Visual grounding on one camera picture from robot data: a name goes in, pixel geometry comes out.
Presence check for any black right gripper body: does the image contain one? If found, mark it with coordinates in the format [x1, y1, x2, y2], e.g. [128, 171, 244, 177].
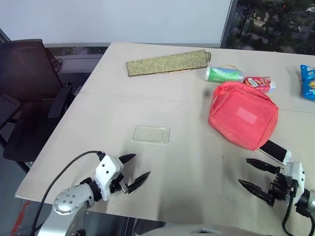
[268, 173, 295, 201]

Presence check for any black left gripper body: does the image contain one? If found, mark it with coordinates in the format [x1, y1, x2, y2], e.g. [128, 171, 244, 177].
[110, 172, 129, 194]

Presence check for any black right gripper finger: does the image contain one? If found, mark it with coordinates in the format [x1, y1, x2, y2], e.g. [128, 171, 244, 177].
[238, 179, 276, 206]
[246, 158, 282, 174]

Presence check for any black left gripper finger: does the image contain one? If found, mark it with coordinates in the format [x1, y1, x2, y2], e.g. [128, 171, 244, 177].
[118, 153, 136, 166]
[127, 171, 151, 194]

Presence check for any clear phone case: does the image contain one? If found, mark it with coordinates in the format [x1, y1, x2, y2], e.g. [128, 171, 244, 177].
[133, 125, 171, 145]

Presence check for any white smartphone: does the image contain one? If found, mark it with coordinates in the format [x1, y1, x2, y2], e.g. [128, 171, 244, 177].
[257, 139, 292, 167]

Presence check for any red fabric pouch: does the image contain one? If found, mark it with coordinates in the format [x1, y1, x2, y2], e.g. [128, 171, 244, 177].
[208, 81, 280, 151]

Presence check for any red snack packet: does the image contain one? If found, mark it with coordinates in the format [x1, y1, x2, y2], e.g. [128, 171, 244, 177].
[243, 76, 277, 93]

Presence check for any blue chip bag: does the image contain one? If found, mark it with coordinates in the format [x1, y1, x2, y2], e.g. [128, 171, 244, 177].
[299, 64, 315, 101]

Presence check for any green white tube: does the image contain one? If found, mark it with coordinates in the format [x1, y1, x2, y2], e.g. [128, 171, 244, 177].
[204, 66, 244, 83]

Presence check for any rolled olive green mat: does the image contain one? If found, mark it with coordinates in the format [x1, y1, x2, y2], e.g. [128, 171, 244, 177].
[126, 49, 212, 77]

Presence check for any beige rubber band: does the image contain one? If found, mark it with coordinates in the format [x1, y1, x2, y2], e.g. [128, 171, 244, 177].
[216, 63, 240, 70]

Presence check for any black office chair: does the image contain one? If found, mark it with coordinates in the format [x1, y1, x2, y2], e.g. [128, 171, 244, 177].
[0, 38, 74, 174]

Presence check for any white roller blind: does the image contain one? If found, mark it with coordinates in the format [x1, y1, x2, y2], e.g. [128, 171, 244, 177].
[0, 0, 234, 49]

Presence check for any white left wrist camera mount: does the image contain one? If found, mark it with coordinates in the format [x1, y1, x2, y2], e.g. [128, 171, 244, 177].
[94, 154, 125, 202]

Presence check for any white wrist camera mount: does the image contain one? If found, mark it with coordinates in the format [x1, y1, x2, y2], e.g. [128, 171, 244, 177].
[94, 154, 125, 202]
[285, 161, 306, 198]

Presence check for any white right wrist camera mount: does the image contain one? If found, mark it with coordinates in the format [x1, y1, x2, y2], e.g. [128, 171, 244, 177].
[285, 161, 306, 198]

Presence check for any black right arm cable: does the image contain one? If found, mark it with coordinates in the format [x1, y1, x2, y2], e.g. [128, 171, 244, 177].
[282, 180, 315, 236]

